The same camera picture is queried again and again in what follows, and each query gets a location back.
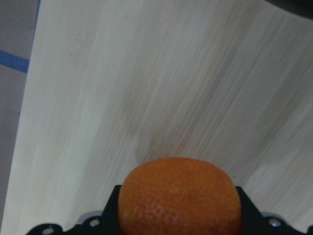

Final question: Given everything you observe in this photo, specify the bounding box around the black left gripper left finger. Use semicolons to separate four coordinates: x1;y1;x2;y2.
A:
28;185;121;235

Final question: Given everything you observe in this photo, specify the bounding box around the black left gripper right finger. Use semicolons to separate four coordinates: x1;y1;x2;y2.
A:
236;186;303;235

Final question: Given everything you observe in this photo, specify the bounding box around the orange fruit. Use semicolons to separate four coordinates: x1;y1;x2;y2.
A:
118;158;244;235

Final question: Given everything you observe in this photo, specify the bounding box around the bamboo cutting board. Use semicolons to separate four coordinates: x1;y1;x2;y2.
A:
0;0;313;235

